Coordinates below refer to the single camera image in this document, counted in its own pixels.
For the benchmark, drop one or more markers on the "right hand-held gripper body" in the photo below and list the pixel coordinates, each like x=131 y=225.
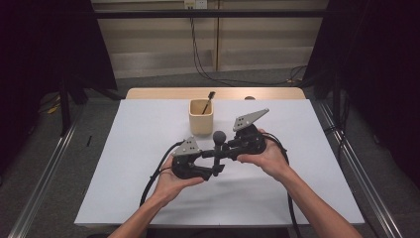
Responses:
x=251 y=140

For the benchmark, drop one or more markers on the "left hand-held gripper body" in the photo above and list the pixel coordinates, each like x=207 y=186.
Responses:
x=187 y=147

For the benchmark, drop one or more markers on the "large black makeup brush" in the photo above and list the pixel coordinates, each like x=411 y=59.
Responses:
x=219 y=137

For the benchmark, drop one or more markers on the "cream square cup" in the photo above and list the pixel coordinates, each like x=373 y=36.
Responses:
x=200 y=125

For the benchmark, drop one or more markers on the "person's right hand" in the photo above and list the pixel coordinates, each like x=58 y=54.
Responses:
x=272 y=158

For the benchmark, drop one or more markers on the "person's left hand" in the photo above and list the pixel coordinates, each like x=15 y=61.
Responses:
x=171 y=186

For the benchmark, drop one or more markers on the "light wooden table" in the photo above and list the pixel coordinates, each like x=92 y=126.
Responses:
x=165 y=93

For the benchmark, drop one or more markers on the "white table sheet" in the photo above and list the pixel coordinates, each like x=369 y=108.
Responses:
x=132 y=165

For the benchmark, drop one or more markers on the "black metal stand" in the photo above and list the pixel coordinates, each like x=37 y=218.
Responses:
x=65 y=109

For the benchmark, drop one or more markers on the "black horizontal bar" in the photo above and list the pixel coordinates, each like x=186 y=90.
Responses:
x=211 y=14

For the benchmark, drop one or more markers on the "dark curtain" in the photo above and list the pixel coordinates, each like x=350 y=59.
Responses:
x=39 y=49
x=373 y=66

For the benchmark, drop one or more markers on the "metal floor rail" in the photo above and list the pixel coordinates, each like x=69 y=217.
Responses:
x=360 y=178
x=43 y=185

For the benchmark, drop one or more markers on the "white wall socket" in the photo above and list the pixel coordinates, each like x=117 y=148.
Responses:
x=195 y=4

